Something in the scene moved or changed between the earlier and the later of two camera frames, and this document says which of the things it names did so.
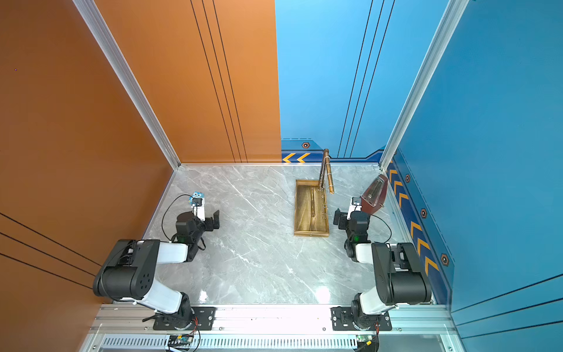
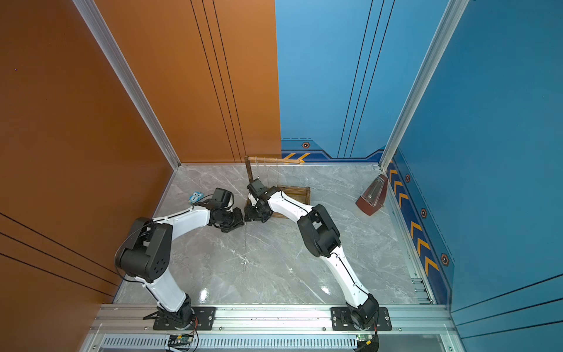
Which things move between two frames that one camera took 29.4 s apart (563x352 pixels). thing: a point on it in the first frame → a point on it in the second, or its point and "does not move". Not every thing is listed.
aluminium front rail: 272,317 does not move
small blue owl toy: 196,194 does not move
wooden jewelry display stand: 311,215 → 301,194
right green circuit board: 366,339 does not move
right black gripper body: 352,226 → 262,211
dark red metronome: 373,199 does not move
